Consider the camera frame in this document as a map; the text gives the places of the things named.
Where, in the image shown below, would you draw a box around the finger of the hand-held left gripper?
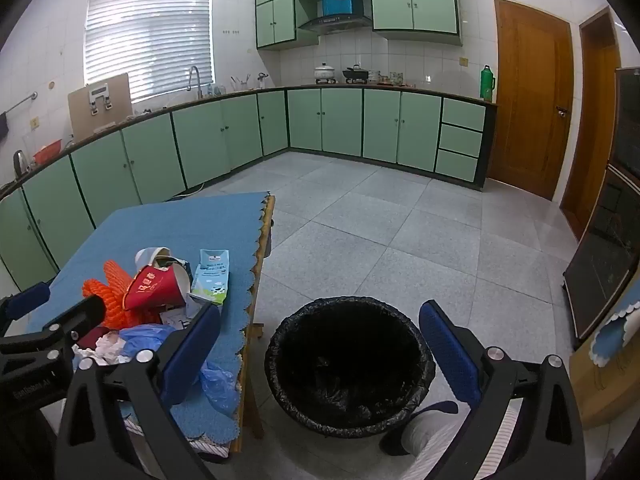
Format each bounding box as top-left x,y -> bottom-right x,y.
0,281 -> 53,333
0,294 -> 108,361

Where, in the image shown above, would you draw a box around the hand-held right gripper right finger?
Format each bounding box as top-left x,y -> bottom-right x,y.
419,300 -> 586,480

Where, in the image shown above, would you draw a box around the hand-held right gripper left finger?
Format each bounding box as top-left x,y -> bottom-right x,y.
56,302 -> 223,480

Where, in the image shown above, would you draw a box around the white tissue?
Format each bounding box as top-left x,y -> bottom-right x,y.
71,332 -> 132,366

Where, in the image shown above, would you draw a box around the blue white milk carton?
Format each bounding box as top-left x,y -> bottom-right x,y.
191,249 -> 232,307

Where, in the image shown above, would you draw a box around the black trash bin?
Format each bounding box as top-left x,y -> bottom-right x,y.
264,296 -> 436,439

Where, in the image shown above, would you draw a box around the white printed paper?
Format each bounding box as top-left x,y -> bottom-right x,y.
159,305 -> 193,330

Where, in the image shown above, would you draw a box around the blue plastic bag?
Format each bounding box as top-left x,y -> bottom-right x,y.
120,324 -> 241,417

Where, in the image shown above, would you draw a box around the orange foam net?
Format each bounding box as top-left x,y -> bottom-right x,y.
82,260 -> 151,331

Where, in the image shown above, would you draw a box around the red paper cup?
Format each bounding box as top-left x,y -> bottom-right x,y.
123,265 -> 193,311

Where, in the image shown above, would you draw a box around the grey white shoe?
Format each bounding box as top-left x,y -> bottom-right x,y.
380,401 -> 460,457

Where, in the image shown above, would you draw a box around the green milk carton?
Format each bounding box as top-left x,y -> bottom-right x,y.
152,256 -> 193,281

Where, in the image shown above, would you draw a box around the wooden table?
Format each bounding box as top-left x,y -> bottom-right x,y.
235,195 -> 277,453

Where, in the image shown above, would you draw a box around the red basin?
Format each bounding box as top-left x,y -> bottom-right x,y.
32,140 -> 63,163

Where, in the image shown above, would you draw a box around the wooden furniture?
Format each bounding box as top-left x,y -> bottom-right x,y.
570,320 -> 640,431

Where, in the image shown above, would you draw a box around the blue scalloped cloth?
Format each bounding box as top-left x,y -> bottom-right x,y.
589,300 -> 640,368

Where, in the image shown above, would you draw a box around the black glass cabinet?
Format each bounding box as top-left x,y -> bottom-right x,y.
562,66 -> 640,341

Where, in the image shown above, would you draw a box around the wooden cutting board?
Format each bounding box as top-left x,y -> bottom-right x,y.
67,72 -> 133,143

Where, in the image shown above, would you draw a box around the green base cabinets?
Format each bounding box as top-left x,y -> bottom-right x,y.
0,85 -> 498,278

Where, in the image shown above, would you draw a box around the wooden door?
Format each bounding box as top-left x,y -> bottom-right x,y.
487,0 -> 574,202
560,6 -> 623,241

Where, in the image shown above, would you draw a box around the white window blind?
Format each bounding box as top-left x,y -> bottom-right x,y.
84,0 -> 215,103

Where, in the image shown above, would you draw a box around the range hood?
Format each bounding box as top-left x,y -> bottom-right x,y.
297,14 -> 373,36

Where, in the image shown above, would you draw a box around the blue box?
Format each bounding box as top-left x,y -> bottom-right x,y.
321,0 -> 362,17

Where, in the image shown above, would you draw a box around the metal towel rail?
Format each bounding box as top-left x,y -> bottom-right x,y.
0,91 -> 38,118

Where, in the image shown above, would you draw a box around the green wall cabinets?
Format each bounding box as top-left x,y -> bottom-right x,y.
254,0 -> 463,51

